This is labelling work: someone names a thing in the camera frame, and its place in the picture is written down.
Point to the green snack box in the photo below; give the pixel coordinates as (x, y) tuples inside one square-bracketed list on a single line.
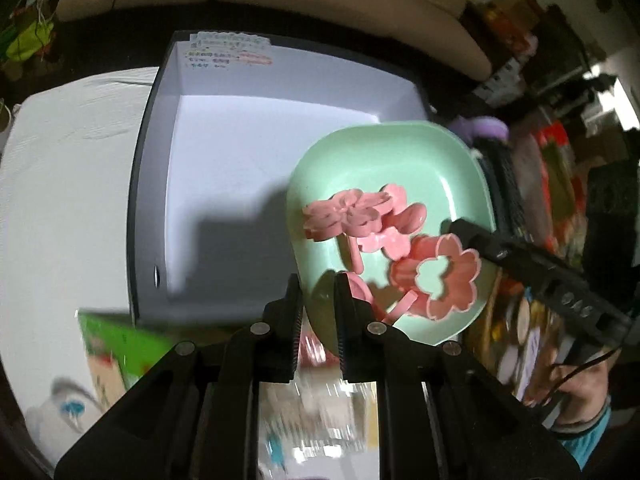
[(120, 350)]

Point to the purple plastic bowl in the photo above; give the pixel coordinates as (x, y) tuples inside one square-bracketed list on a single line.
[(480, 127)]

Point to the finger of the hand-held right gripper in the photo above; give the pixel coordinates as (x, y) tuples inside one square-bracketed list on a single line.
[(500, 252)]

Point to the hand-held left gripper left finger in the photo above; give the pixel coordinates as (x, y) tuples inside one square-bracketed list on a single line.
[(287, 340)]

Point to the clear plastic bag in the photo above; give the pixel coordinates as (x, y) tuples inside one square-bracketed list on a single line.
[(65, 420)]

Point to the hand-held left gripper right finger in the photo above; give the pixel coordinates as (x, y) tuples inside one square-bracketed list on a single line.
[(350, 340)]

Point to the person's right hand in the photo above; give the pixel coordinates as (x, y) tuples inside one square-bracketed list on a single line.
[(585, 390)]

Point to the beige sofa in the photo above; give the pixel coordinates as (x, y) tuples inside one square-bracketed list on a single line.
[(275, 0)]

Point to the pile of pink flower moulds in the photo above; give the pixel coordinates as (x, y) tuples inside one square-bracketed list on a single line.
[(440, 280)]

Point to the mint green plate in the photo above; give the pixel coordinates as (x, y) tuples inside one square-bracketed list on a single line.
[(380, 160)]

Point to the person's right forearm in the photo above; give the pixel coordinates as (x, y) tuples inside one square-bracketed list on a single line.
[(587, 440)]

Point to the black storage box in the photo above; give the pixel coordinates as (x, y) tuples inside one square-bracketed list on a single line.
[(235, 160)]

